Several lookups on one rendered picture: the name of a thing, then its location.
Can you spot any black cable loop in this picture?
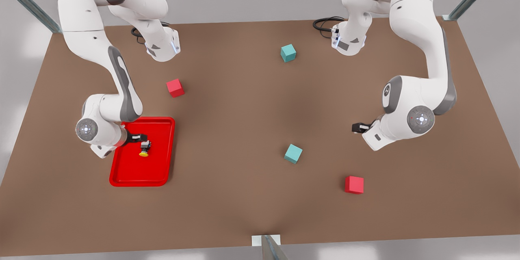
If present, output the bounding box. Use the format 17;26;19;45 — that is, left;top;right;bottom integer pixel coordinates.
313;16;346;39
131;22;171;45

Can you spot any red plastic tray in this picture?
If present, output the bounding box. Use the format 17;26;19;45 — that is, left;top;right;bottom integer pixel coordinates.
109;117;176;187

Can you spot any teal cube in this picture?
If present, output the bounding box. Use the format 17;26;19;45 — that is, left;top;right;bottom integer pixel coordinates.
280;44;297;63
284;144;303;165

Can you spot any red cube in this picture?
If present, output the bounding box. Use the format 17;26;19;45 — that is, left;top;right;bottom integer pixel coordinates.
344;175;364;195
166;79;185;98

